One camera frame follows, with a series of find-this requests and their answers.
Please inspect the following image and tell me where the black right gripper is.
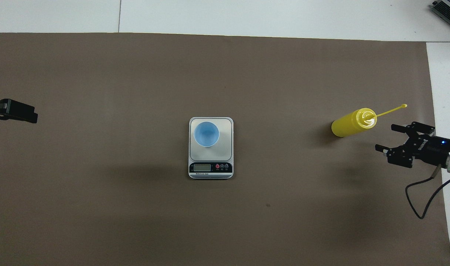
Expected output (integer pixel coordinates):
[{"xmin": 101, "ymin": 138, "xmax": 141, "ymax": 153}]
[{"xmin": 375, "ymin": 122, "xmax": 450, "ymax": 169}]

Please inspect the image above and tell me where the yellow squeeze bottle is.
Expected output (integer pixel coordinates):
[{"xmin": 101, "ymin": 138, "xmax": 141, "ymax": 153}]
[{"xmin": 331, "ymin": 104, "xmax": 408, "ymax": 138}]

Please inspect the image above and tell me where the brown table mat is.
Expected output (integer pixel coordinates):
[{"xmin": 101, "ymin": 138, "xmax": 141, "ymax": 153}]
[{"xmin": 0, "ymin": 33, "xmax": 450, "ymax": 266}]

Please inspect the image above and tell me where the silver digital kitchen scale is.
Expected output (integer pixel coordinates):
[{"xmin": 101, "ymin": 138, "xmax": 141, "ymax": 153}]
[{"xmin": 188, "ymin": 117, "xmax": 234, "ymax": 180}]

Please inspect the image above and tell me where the light blue plastic cup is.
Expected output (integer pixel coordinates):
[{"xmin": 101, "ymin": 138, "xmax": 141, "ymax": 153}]
[{"xmin": 194, "ymin": 121, "xmax": 220, "ymax": 147}]

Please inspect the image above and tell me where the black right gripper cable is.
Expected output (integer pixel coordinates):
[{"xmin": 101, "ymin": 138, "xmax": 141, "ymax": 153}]
[{"xmin": 405, "ymin": 164, "xmax": 450, "ymax": 219}]

